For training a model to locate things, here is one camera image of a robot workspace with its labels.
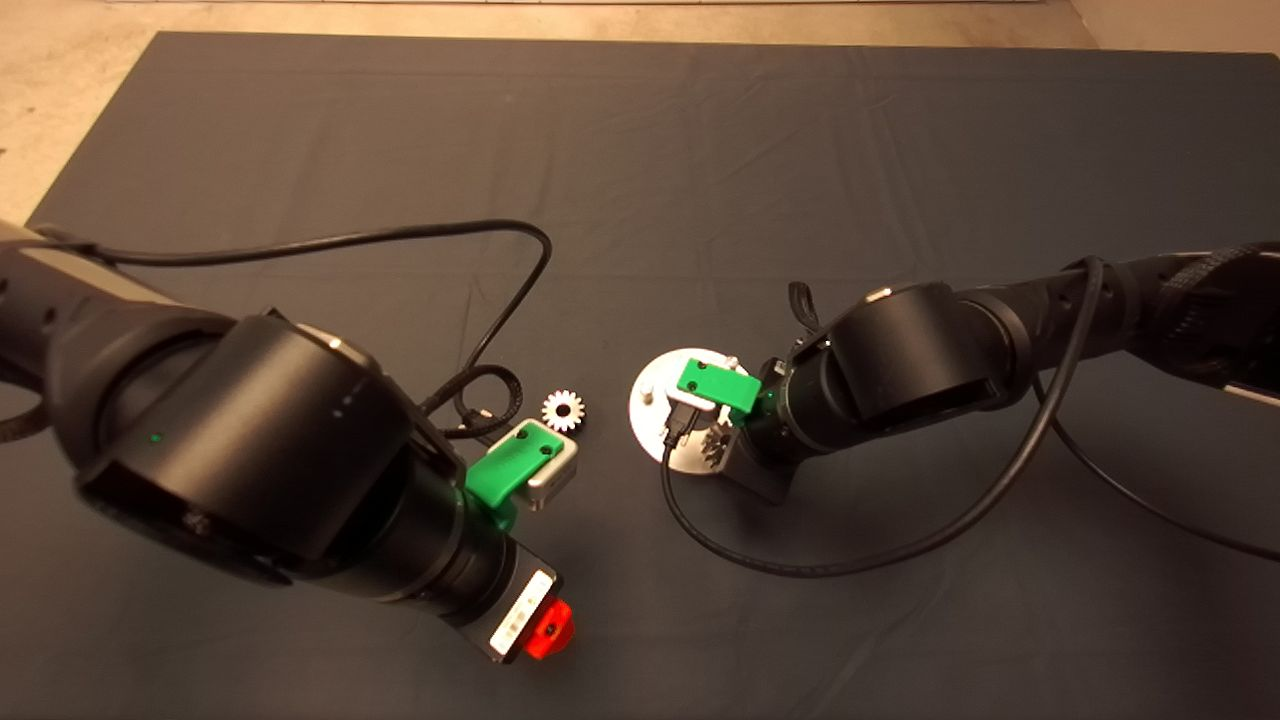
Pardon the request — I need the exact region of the black right camera cable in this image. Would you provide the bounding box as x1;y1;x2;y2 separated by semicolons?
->
660;255;1280;579

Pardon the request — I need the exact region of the thick black braided cable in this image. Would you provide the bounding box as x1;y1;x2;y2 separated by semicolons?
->
0;385;51;443

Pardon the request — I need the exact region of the green right camera mount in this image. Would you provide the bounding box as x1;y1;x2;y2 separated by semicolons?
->
675;357;763;416

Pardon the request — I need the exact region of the black camera cable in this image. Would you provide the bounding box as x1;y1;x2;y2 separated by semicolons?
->
35;220;553;431
660;255;1280;579

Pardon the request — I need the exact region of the thin black braided cable loop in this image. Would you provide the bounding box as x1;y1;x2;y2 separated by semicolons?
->
420;363;526;439

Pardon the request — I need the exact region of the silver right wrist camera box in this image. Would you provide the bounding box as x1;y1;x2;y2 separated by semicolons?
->
665;385;723;446

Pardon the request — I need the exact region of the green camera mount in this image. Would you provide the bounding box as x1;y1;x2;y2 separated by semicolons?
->
467;420;563;531
675;357;763;416

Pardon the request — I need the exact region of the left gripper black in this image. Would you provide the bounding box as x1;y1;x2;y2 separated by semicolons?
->
447;535;576;663

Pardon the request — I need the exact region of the bright steel planetary gear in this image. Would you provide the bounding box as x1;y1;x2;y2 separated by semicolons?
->
541;390;586;433

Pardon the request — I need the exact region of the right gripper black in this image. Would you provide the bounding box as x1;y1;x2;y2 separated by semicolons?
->
722;435;796;504

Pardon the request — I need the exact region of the dark grey table cloth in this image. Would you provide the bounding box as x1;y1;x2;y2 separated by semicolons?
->
0;30;1280;720

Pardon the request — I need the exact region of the round metal carrier plate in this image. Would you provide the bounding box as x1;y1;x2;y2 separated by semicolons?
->
630;347;746;474

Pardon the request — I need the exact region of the green left camera mount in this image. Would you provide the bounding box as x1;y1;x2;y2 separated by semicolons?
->
467;420;563;531

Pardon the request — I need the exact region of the black left camera cable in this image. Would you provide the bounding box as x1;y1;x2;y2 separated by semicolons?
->
35;220;553;431

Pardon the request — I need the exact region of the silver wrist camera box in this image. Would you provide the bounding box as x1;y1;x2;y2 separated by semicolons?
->
525;428;581;513
665;385;723;446

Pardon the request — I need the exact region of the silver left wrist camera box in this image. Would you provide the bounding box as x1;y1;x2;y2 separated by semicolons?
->
525;428;581;513

